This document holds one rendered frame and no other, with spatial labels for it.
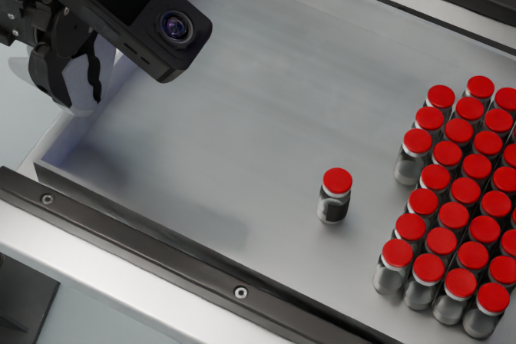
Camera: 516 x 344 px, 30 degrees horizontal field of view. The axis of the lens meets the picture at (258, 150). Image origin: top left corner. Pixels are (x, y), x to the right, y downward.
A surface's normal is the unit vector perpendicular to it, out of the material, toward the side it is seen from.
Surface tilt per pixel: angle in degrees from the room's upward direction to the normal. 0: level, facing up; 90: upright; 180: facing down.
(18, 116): 0
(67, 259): 0
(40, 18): 39
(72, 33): 90
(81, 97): 90
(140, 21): 30
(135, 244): 0
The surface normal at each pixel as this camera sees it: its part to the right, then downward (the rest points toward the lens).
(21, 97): 0.04, -0.55
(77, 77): 0.89, 0.40
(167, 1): 0.48, -0.27
